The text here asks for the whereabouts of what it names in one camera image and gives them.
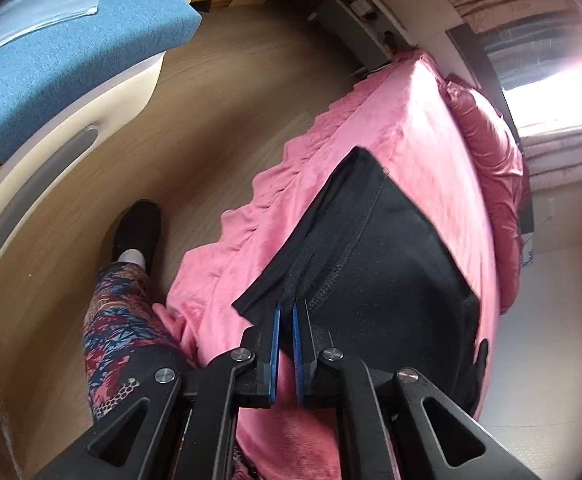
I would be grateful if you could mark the person's patterned trouser leg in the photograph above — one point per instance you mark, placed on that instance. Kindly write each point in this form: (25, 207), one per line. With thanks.
(116, 320)

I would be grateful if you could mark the pink bed sheet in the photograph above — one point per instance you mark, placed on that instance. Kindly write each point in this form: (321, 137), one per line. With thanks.
(396, 125)

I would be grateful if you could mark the cream sofa frame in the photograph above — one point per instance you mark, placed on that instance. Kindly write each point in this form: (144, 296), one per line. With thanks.
(81, 140)

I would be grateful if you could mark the person's white sock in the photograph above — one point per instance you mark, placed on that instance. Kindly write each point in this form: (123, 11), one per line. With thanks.
(132, 257)

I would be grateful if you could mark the window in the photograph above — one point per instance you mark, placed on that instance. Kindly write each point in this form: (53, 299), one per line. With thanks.
(546, 60)

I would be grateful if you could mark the grey nightstand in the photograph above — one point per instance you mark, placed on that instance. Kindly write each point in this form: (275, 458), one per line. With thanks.
(351, 25)

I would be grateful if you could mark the dark pink quilt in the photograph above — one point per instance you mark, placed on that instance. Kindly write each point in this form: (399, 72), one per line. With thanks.
(491, 160)

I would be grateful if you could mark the dark headboard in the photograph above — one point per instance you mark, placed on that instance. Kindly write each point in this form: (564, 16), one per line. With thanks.
(486, 70)

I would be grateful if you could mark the blue padded bench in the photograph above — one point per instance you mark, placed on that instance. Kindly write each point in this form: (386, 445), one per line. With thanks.
(96, 55)

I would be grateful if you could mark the person's black shoe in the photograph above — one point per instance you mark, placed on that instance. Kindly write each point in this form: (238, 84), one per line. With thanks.
(138, 225)

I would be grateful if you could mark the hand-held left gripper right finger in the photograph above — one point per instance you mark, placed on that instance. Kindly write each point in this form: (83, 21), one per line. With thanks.
(298, 350)

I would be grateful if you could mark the light curtain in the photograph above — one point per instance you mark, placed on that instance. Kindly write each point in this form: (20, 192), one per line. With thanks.
(561, 155)

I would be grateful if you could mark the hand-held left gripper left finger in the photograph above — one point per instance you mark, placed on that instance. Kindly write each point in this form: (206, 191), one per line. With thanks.
(274, 350)

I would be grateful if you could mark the black pants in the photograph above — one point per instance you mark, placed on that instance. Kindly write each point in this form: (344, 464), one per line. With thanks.
(396, 260)

